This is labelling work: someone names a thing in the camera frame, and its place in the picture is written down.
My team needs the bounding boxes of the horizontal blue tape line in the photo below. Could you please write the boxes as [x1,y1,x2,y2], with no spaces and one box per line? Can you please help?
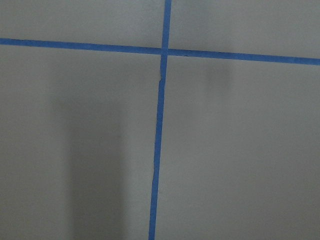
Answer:
[0,38,320,66]

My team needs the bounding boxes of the brown paper table cover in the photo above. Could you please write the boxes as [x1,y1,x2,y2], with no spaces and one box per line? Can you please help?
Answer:
[0,0,320,240]

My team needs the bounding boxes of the vertical blue tape line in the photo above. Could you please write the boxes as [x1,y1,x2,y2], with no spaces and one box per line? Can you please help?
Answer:
[148,0,172,240]

